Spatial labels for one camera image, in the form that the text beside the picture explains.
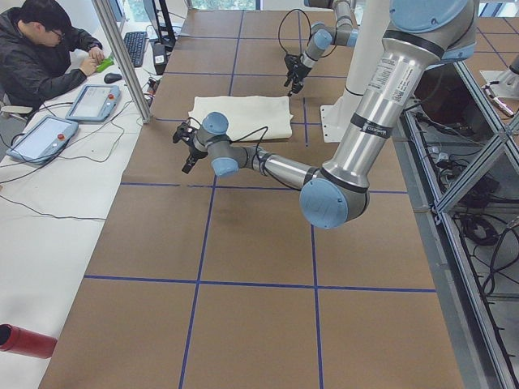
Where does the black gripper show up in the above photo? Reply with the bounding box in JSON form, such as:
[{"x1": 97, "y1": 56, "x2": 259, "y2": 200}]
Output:
[
  {"x1": 182, "y1": 139, "x2": 208, "y2": 174},
  {"x1": 284, "y1": 54, "x2": 311, "y2": 96}
]

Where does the cream long-sleeve cat T-shirt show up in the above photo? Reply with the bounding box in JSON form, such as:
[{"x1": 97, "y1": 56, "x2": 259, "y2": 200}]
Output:
[{"x1": 189, "y1": 96, "x2": 293, "y2": 142}]

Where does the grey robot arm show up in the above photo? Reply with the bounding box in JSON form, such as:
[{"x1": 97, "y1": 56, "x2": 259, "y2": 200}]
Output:
[
  {"x1": 277, "y1": 0, "x2": 358, "y2": 96},
  {"x1": 173, "y1": 1, "x2": 479, "y2": 229}
]

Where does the far blue teach pendant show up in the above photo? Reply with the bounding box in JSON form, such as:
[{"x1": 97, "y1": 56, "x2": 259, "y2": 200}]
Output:
[{"x1": 65, "y1": 84, "x2": 121, "y2": 122}]

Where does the blue teach pendant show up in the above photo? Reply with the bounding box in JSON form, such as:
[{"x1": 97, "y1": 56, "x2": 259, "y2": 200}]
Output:
[
  {"x1": 6, "y1": 115, "x2": 79, "y2": 165},
  {"x1": 65, "y1": 84, "x2": 121, "y2": 122}
]

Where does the black power adapter with label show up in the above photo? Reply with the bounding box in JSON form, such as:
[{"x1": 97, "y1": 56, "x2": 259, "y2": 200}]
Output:
[{"x1": 152, "y1": 42, "x2": 168, "y2": 75}]

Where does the black computer mouse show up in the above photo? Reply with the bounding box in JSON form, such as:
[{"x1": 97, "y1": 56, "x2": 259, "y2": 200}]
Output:
[{"x1": 103, "y1": 73, "x2": 122, "y2": 84}]

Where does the green plastic toy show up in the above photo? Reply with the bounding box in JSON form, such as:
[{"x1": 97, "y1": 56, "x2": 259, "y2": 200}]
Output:
[{"x1": 96, "y1": 58, "x2": 114, "y2": 73}]

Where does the black keyboard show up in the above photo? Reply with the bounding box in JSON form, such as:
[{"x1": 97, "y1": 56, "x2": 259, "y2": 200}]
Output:
[{"x1": 123, "y1": 32, "x2": 148, "y2": 67}]

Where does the near blue teach pendant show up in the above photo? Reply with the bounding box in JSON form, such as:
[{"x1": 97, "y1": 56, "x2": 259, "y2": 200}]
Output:
[{"x1": 6, "y1": 115, "x2": 79, "y2": 165}]

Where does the seated person in dark jacket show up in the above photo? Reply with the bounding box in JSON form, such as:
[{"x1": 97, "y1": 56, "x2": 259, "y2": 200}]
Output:
[{"x1": 1, "y1": 0, "x2": 105, "y2": 109}]

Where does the red cylinder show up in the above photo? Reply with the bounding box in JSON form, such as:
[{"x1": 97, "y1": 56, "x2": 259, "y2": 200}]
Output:
[{"x1": 1, "y1": 323, "x2": 58, "y2": 359}]

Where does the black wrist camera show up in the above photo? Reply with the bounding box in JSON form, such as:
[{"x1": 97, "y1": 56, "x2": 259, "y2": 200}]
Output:
[{"x1": 172, "y1": 119, "x2": 198, "y2": 144}]

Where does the black camera cable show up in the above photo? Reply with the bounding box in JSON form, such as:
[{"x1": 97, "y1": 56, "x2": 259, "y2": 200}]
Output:
[
  {"x1": 278, "y1": 8, "x2": 313, "y2": 58},
  {"x1": 186, "y1": 116, "x2": 271, "y2": 147}
]

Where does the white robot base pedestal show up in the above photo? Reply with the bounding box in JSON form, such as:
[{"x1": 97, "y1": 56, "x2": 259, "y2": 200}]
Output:
[{"x1": 320, "y1": 0, "x2": 389, "y2": 143}]

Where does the aluminium frame post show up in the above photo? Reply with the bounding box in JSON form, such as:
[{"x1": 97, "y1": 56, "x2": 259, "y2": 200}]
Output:
[{"x1": 92, "y1": 0, "x2": 151, "y2": 124}]

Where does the aluminium table side frame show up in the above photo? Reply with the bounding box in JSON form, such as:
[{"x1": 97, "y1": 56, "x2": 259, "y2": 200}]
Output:
[{"x1": 393, "y1": 51, "x2": 518, "y2": 388}]

